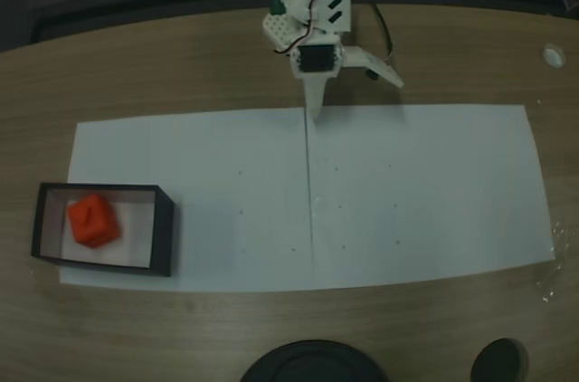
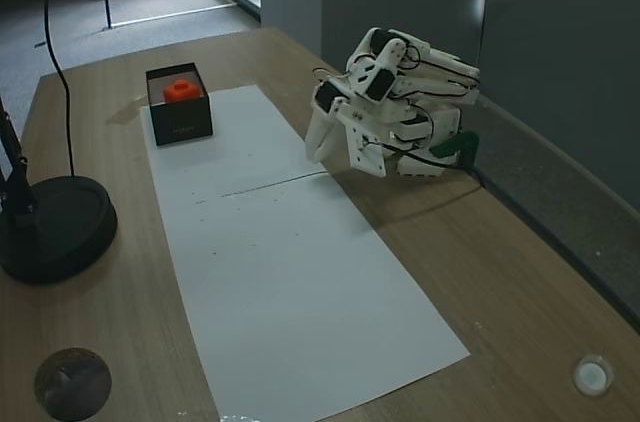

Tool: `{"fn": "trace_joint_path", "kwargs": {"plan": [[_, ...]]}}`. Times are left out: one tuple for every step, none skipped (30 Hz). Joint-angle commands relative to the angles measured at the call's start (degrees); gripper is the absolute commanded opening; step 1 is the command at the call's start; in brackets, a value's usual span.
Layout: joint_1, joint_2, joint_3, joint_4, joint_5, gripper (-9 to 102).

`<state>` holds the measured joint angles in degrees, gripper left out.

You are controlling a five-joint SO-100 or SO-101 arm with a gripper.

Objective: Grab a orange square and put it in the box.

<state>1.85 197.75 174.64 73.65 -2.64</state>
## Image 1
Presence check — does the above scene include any orange cube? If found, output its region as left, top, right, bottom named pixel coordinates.
left=65, top=193, right=124, bottom=249

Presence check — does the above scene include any black open box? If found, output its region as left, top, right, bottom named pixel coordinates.
left=31, top=182, right=176, bottom=277

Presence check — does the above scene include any white paper sheet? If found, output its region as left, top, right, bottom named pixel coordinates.
left=304, top=103, right=557, bottom=291
left=60, top=107, right=315, bottom=294

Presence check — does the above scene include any small white round cap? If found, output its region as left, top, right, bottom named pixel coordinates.
left=542, top=43, right=566, bottom=69

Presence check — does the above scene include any black round object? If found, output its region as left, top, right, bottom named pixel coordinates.
left=239, top=339, right=388, bottom=382

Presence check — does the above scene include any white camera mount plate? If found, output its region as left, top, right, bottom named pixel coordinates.
left=340, top=45, right=405, bottom=90

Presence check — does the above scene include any black cable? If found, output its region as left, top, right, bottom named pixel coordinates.
left=371, top=2, right=396, bottom=67

